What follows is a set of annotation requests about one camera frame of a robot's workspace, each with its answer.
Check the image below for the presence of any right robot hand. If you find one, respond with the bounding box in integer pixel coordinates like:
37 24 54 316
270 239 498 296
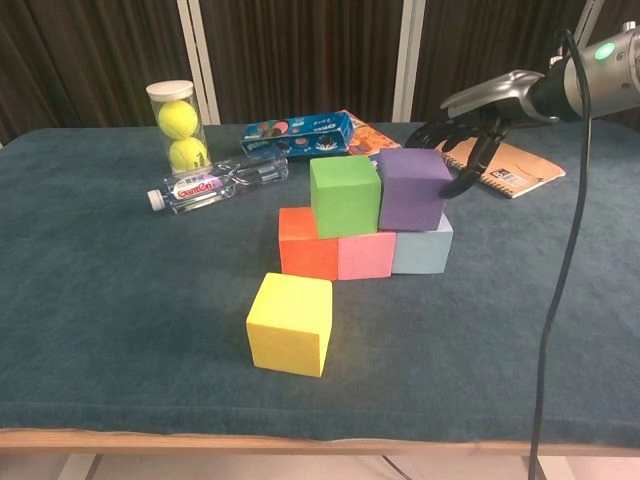
404 69 559 200

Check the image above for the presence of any purple foam cube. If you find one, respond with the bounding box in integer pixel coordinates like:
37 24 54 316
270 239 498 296
373 147 454 233

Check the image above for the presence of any light blue foam cube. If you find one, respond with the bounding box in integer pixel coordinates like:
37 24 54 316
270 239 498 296
391 214 454 275

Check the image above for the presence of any green foam cube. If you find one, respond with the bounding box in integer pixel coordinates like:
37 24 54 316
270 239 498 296
309 154 384 240

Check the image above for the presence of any pink foam cube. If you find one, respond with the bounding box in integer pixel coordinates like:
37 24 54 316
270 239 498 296
337 230 398 281

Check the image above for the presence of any orange foam cube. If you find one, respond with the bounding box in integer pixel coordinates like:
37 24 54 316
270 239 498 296
277 206 340 281

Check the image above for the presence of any brown spiral notebook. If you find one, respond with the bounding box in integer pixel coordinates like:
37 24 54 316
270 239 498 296
434 134 567 200

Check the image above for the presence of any orange cracker box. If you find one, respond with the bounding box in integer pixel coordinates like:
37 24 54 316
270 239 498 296
344 110 403 156

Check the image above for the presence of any blue Oreo cookie box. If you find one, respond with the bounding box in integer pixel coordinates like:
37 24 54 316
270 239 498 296
239 111 357 160

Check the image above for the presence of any yellow foam cube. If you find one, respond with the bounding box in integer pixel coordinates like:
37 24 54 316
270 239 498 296
245 272 334 379

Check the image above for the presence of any clear plastic water bottle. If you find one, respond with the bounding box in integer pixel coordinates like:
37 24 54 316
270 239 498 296
146 157 291 215

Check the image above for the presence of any yellow tennis ball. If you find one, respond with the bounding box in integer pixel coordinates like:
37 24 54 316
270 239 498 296
168 137 209 172
158 101 198 140

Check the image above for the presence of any clear tennis ball tube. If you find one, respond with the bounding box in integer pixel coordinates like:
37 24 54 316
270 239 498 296
145 80 211 176

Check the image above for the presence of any white table leg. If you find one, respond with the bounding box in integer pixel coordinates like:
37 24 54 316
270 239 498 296
542 454 576 480
57 452 104 480

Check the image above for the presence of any dark blue table cloth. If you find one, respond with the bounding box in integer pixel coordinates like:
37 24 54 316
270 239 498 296
0 118 640 446

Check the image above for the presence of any white frame post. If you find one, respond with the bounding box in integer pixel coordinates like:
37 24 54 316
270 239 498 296
391 0 426 123
569 0 604 46
177 0 221 125

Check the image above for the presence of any black right hand cable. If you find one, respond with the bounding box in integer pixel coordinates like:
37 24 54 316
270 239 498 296
527 28 594 480

